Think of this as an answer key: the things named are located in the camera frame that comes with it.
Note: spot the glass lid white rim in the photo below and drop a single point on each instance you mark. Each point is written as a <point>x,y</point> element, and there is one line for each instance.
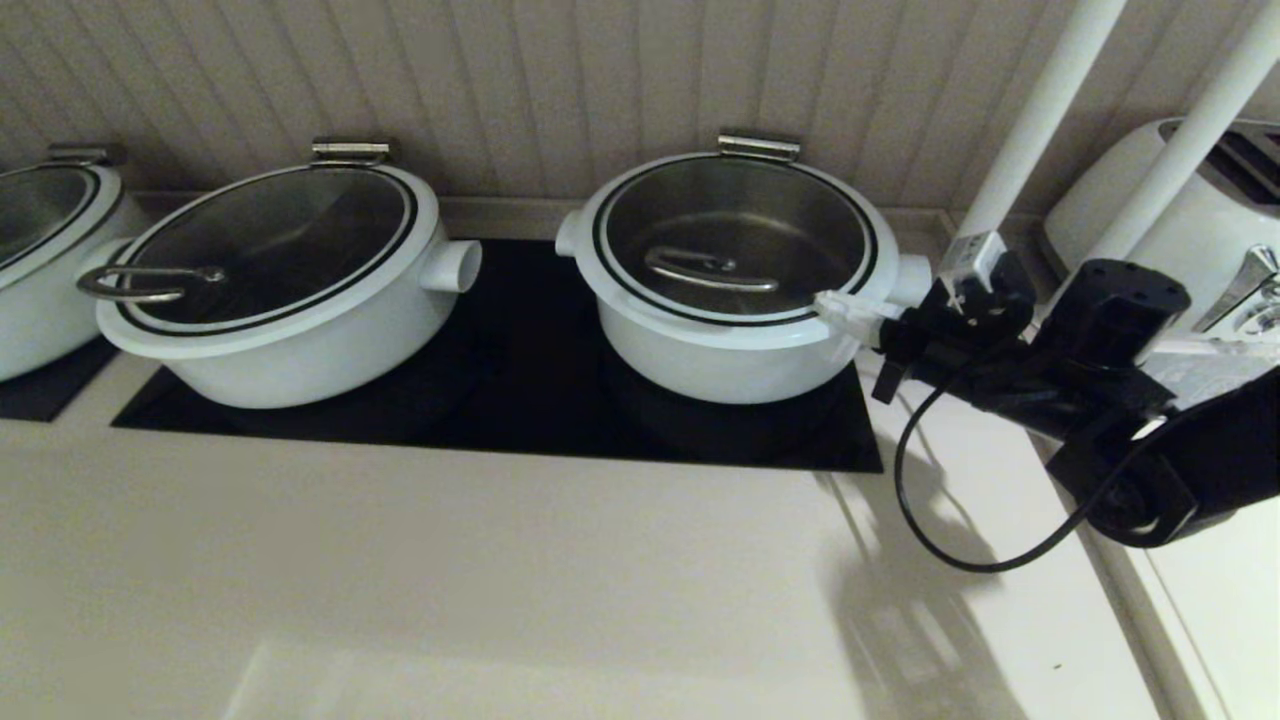
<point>270,240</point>
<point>40,205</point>
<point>730,215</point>

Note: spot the white toaster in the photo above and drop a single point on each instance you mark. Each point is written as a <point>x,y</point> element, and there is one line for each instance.
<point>1215,240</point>

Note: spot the large black glass cooktop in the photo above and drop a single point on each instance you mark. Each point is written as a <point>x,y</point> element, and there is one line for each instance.
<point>520,400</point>

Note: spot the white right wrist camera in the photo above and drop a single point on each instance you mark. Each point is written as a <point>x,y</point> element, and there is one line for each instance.
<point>975,265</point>

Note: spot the small black glass cooktop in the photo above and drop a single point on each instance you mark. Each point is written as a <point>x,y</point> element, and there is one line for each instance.
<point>50,395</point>

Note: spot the white metal pole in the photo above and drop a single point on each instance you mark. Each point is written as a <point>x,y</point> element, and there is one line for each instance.
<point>1040,110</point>
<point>1190,150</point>

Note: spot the white cooking pot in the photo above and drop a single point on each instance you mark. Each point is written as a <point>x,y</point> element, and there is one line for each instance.
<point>720,372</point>
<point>300,372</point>
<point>40,325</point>

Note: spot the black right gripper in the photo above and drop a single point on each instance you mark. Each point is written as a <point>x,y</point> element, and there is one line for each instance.
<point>1020,380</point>

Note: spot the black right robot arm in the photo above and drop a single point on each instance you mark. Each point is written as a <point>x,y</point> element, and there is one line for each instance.
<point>1190,470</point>

